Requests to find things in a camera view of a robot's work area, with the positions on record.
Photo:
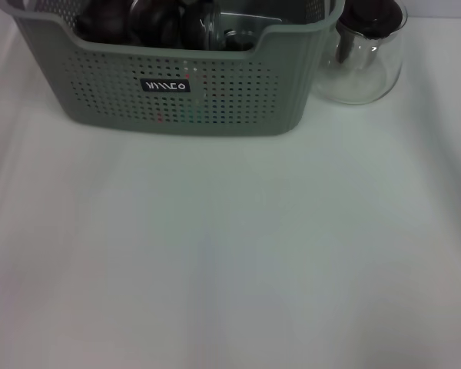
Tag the small bright red brick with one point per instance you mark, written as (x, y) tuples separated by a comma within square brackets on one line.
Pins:
[(159, 117)]

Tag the glass teacup with black holder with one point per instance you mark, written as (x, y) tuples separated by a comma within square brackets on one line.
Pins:
[(199, 23), (240, 40), (153, 19)]

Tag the grey-green perforated storage bin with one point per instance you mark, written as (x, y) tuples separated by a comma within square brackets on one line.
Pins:
[(234, 96)]

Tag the glass teapot with black lid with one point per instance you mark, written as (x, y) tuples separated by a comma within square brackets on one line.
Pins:
[(369, 77)]

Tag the black clay teapot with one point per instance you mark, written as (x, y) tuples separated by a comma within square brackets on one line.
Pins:
[(100, 23)]

